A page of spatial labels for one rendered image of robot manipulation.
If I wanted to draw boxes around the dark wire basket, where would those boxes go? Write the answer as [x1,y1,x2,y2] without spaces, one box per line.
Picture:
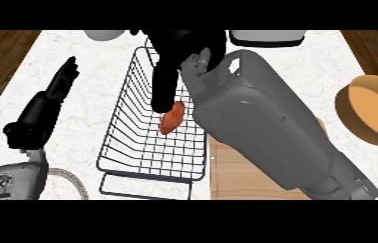
[94,36,207,201]

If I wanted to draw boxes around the pale wooden cutting board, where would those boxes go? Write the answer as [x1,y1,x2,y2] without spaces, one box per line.
[207,116,329,201]

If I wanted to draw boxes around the orange sweet potato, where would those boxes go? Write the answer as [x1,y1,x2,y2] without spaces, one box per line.
[157,101,187,136]

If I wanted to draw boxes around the grey ring-shaped rim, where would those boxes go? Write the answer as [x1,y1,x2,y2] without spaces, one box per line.
[45,167,91,201]

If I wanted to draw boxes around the pale grey rounded object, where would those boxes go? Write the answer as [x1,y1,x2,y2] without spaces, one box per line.
[82,29,126,42]

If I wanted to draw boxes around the brown wooden bowl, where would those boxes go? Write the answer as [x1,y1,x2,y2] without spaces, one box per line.
[333,74,378,147]

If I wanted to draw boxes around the white appliance with dark rim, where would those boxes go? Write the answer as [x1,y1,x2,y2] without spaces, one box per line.
[227,29,308,49]

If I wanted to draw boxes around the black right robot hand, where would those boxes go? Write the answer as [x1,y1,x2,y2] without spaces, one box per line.
[128,29,228,115]

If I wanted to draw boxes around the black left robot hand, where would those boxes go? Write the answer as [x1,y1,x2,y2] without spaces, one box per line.
[1,55,80,152]

